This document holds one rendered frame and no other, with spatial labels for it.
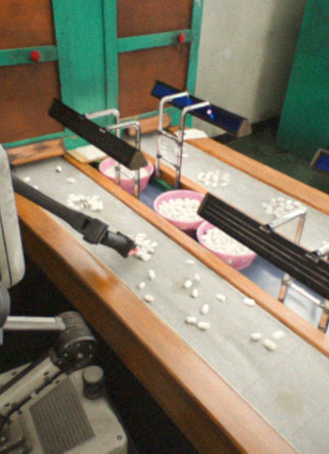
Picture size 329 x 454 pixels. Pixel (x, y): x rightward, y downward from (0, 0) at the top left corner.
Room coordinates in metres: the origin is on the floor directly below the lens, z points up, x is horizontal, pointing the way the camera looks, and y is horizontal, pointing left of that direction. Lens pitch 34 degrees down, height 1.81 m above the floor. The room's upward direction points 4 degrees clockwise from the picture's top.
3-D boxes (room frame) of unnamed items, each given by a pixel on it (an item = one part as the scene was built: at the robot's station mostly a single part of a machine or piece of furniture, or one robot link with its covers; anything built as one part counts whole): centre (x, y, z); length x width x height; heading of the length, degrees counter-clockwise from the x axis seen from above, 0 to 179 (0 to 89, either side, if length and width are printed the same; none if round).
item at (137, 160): (1.75, 0.31, 1.08); 0.62 x 0.08 x 0.07; 41
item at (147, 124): (2.49, 0.12, 0.83); 0.30 x 0.06 x 0.07; 131
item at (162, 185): (2.06, -0.06, 0.90); 0.20 x 0.19 x 0.45; 41
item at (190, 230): (1.73, -0.08, 0.72); 0.27 x 0.27 x 0.10
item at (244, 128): (2.12, -0.12, 1.08); 0.62 x 0.08 x 0.07; 41
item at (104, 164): (2.07, 0.20, 0.72); 0.27 x 0.27 x 0.10
